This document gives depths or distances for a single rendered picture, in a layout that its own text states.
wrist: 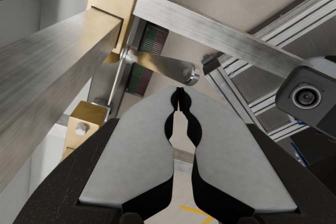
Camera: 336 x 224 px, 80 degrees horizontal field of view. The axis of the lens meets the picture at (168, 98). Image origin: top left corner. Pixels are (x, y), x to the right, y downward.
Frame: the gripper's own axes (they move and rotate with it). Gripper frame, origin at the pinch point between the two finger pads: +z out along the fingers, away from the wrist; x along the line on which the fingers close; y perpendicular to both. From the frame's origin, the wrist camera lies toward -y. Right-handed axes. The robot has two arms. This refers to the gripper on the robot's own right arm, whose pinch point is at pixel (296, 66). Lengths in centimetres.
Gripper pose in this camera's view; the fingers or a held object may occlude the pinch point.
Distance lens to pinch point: 36.8
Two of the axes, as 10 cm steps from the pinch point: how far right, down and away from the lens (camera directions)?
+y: 9.3, 3.3, 1.8
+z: 0.2, -5.3, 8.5
